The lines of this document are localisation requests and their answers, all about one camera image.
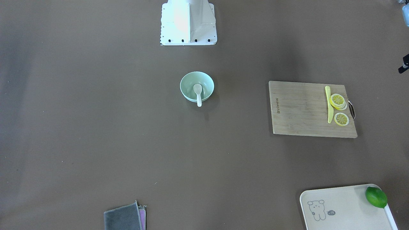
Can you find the pink cloth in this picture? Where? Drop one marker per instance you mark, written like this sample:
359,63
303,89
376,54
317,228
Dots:
143,216

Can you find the single lemon slice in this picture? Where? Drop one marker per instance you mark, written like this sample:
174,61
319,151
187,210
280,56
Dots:
341,119

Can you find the pale blue object at corner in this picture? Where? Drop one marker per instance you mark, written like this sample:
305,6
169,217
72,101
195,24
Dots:
405,10

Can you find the yellow plastic knife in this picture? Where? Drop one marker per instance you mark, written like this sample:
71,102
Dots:
330,107

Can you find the stacked lemon slices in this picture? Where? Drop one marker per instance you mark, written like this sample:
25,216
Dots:
338,102

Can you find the black clamp at edge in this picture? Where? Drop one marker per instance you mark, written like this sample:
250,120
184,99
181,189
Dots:
405,65

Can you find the bamboo cutting board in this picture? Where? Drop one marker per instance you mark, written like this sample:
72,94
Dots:
302,109

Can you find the light green bowl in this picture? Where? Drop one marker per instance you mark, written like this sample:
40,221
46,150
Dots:
197,77

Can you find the white ceramic spoon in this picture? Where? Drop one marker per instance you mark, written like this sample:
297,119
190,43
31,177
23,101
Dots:
197,88

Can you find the grey cloth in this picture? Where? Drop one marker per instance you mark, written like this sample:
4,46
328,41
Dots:
123,218

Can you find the beige tray with bear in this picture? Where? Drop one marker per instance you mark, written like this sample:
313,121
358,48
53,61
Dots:
344,208

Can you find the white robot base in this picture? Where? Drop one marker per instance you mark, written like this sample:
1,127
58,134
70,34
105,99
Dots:
188,22

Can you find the green lime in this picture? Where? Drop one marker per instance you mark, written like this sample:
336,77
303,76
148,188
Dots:
376,197

